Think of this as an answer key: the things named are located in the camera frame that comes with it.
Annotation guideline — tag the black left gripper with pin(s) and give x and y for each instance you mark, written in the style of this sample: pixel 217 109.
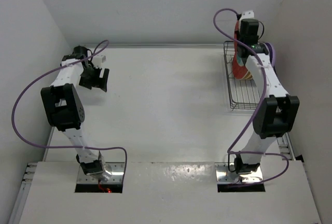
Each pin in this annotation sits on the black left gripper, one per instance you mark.
pixel 98 82

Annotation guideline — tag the red teal floral plate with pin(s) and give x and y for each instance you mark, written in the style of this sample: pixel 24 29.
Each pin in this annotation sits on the red teal floral plate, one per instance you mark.
pixel 235 64
pixel 243 69

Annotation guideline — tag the lavender plate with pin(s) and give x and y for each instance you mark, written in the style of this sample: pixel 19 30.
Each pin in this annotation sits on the lavender plate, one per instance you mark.
pixel 272 54

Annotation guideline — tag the orange plate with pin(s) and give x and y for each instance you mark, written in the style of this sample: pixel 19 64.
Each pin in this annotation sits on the orange plate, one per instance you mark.
pixel 248 76

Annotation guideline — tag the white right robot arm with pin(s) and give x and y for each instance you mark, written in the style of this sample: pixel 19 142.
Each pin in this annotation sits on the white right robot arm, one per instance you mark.
pixel 276 113

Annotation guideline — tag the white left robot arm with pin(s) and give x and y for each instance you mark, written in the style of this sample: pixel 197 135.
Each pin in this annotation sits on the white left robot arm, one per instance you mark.
pixel 65 111

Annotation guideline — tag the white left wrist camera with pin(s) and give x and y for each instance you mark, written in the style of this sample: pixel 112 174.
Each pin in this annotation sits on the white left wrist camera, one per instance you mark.
pixel 98 60

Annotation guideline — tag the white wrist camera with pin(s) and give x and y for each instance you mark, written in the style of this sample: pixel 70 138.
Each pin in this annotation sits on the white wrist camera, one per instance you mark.
pixel 249 14
pixel 98 60

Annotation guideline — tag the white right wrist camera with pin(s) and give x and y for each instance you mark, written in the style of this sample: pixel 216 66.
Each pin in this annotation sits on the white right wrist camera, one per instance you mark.
pixel 249 14

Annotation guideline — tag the grey wire dish rack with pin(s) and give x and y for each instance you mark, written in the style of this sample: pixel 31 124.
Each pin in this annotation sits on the grey wire dish rack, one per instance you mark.
pixel 242 94

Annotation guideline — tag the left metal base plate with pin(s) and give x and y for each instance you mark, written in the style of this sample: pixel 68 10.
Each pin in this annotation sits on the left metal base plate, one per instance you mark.
pixel 115 172

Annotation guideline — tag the metal base plate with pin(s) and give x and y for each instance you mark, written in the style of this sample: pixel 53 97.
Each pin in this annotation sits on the metal base plate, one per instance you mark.
pixel 225 175
pixel 115 172

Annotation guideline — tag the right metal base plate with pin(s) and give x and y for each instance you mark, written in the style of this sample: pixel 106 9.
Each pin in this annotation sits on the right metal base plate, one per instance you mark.
pixel 225 175

